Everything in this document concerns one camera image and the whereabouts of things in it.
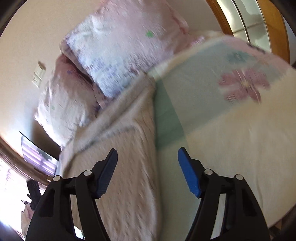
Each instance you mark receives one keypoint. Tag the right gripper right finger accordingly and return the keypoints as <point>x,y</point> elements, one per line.
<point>243,218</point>

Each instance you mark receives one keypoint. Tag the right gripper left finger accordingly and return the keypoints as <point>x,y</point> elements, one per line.
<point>52,219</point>

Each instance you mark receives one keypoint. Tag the beige knitted sweater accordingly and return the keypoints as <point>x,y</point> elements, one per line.
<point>130,209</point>

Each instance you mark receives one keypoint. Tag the window with grille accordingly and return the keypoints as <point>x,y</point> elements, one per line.
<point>42,161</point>

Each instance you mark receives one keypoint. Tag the pastel patchwork bed sheet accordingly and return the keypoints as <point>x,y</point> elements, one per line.
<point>232,106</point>

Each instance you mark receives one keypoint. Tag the floral pillow far side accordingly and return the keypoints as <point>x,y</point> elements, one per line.
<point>68,102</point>

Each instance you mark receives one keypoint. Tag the floral pillow near headboard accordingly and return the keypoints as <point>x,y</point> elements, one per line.
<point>124,38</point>

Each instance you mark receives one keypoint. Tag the wooden headboard with glass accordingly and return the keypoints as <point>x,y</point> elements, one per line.
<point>259,23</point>

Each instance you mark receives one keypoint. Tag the wall switch panel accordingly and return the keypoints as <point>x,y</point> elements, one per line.
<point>38,74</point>

